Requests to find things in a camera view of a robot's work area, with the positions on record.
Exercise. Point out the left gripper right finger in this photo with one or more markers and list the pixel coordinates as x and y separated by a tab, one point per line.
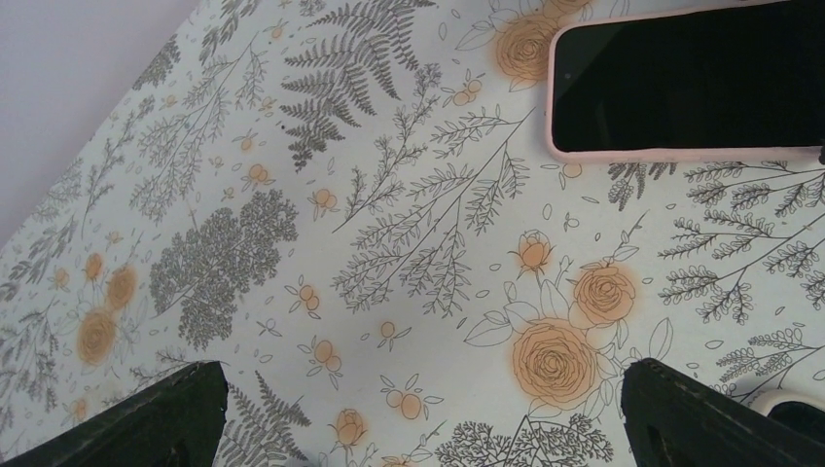
674	420

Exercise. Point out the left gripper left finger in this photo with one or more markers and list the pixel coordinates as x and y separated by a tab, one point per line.
177	421

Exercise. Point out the phone in peach case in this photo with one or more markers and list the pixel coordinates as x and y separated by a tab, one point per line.
792	409

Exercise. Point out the phone in pink case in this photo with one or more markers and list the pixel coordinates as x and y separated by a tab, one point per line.
739	83

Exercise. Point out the floral patterned mat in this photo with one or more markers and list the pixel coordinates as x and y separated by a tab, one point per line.
352	207

